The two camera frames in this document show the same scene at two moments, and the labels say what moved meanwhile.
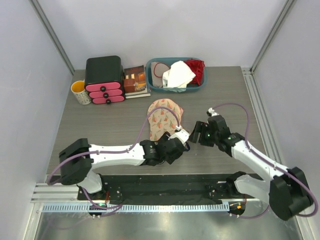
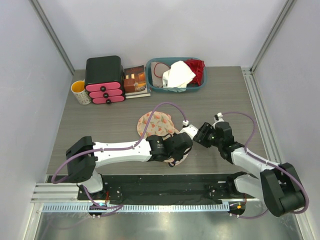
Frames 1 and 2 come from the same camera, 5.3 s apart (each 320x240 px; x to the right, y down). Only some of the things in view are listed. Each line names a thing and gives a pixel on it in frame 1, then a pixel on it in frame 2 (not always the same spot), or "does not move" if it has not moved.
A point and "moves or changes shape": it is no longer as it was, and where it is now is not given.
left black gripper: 164,138 does not move
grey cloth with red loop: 157,69 does not move
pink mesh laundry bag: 164,116 moves or changes shape
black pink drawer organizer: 103,76 does not move
